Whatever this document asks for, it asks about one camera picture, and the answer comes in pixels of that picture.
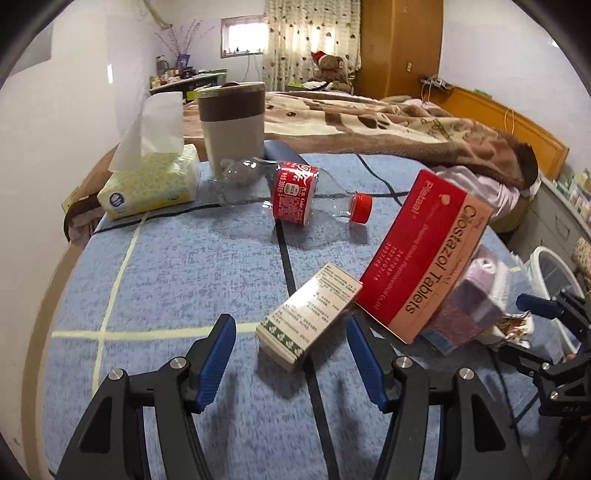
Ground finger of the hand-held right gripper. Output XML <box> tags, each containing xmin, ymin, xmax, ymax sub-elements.
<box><xmin>496</xmin><ymin>344</ymin><xmax>555</xmax><ymax>376</ymax></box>
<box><xmin>516</xmin><ymin>284</ymin><xmax>591</xmax><ymax>326</ymax></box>

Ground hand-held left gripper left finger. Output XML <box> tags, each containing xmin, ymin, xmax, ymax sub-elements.
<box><xmin>55</xmin><ymin>314</ymin><xmax>237</xmax><ymax>480</ymax></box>

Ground pink bed sheet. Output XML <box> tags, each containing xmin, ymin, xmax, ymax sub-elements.
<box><xmin>436</xmin><ymin>164</ymin><xmax>543</xmax><ymax>232</ymax></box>

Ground teddy bear with red hat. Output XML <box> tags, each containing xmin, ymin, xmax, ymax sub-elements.
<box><xmin>307</xmin><ymin>51</ymin><xmax>354</xmax><ymax>93</ymax></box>

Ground cluttered desk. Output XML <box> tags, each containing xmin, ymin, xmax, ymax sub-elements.
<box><xmin>148</xmin><ymin>69</ymin><xmax>228</xmax><ymax>104</ymax></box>

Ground grey drawer cabinet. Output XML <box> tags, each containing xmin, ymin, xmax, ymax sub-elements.
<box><xmin>510</xmin><ymin>178</ymin><xmax>591</xmax><ymax>287</ymax></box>

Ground wooden headboard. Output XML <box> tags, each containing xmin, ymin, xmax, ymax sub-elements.
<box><xmin>438</xmin><ymin>85</ymin><xmax>570</xmax><ymax>181</ymax></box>

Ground blue and white packet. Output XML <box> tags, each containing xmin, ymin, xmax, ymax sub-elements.
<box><xmin>420</xmin><ymin>330</ymin><xmax>462</xmax><ymax>356</ymax></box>

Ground purple milk carton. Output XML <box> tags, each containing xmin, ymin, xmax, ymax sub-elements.
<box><xmin>422</xmin><ymin>244</ymin><xmax>513</xmax><ymax>347</ymax></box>

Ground white round waste bin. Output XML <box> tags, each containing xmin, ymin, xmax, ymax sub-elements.
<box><xmin>526</xmin><ymin>246</ymin><xmax>587</xmax><ymax>365</ymax></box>

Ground group of medicine boxes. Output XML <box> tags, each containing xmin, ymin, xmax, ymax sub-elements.
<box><xmin>554</xmin><ymin>168</ymin><xmax>591</xmax><ymax>217</ymax></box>

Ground yellow tissue pack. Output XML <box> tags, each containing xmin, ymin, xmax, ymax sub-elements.
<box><xmin>97</xmin><ymin>91</ymin><xmax>200</xmax><ymax>220</ymax></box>

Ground brown and white wrapper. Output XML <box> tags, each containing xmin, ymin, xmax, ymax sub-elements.
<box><xmin>499</xmin><ymin>311</ymin><xmax>536</xmax><ymax>349</ymax></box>

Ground brown and white tumbler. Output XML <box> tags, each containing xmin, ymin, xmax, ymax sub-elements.
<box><xmin>197</xmin><ymin>80</ymin><xmax>266</xmax><ymax>176</ymax></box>

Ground wooden wardrobe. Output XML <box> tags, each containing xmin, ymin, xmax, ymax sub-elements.
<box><xmin>353</xmin><ymin>0</ymin><xmax>444</xmax><ymax>100</ymax></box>

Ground brown printed blanket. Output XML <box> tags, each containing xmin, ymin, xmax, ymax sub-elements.
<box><xmin>182</xmin><ymin>90</ymin><xmax>541</xmax><ymax>190</ymax></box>

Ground blue plaid tablecloth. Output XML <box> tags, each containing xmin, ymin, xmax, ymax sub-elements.
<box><xmin>41</xmin><ymin>152</ymin><xmax>573</xmax><ymax>480</ymax></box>

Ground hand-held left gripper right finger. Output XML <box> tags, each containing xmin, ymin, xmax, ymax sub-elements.
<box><xmin>346</xmin><ymin>316</ymin><xmax>532</xmax><ymax>480</ymax></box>

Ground patterned curtain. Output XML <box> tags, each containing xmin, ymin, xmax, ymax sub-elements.
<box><xmin>264</xmin><ymin>0</ymin><xmax>362</xmax><ymax>93</ymax></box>

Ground wrapped air conditioner pipe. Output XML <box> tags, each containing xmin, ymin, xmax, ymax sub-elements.
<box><xmin>141</xmin><ymin>0</ymin><xmax>174</xmax><ymax>26</ymax></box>

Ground vase of purple branches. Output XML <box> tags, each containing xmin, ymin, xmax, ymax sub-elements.
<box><xmin>154</xmin><ymin>18</ymin><xmax>215</xmax><ymax>70</ymax></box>

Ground small window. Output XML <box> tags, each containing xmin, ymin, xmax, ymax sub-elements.
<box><xmin>221</xmin><ymin>15</ymin><xmax>266</xmax><ymax>58</ymax></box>

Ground clear bottle with red label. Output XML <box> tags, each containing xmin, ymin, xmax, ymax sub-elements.
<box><xmin>213</xmin><ymin>157</ymin><xmax>373</xmax><ymax>227</ymax></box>

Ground red medicine box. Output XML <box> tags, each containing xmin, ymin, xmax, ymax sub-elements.
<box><xmin>355</xmin><ymin>169</ymin><xmax>494</xmax><ymax>344</ymax></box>

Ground green and white medicine box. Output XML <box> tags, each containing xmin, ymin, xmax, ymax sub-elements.
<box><xmin>256</xmin><ymin>263</ymin><xmax>363</xmax><ymax>372</ymax></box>

